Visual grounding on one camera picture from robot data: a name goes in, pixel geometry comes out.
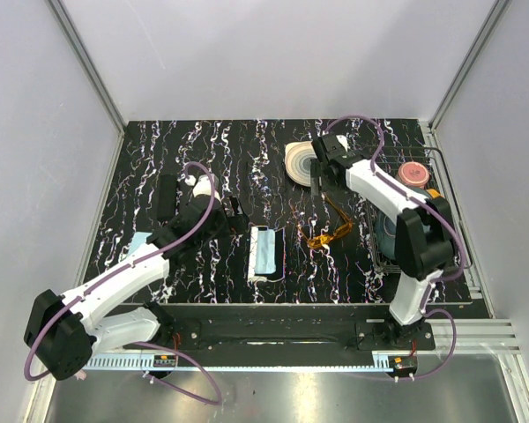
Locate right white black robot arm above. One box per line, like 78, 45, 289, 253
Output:
311, 135, 459, 350

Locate dark blue bowl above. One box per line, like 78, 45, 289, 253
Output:
375, 212, 396, 260

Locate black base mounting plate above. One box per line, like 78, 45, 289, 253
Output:
144, 301, 436, 352

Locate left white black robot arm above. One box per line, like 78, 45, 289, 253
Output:
24, 194, 249, 381

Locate amber sunglasses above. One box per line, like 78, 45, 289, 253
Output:
297, 194, 354, 250

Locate black wire dish rack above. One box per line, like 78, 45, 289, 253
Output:
360, 145, 475, 271

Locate black rectangular glasses case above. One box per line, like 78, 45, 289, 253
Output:
156, 174, 178, 222

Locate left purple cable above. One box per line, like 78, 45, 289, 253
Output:
23, 161, 224, 406

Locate beige plate with blue rings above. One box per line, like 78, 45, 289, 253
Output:
284, 141, 321, 188

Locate white geometric glasses case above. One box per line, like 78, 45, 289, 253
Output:
247, 226, 286, 283

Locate light blue cleaning cloth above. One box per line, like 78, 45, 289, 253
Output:
255, 229, 276, 275

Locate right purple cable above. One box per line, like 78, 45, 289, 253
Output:
324, 115, 467, 382

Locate pink cup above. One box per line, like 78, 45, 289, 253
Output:
397, 161, 430, 189

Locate purple cable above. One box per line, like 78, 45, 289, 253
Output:
324, 115, 467, 382
23, 161, 224, 406

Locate yellow bowl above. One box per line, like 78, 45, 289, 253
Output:
426, 189, 443, 199

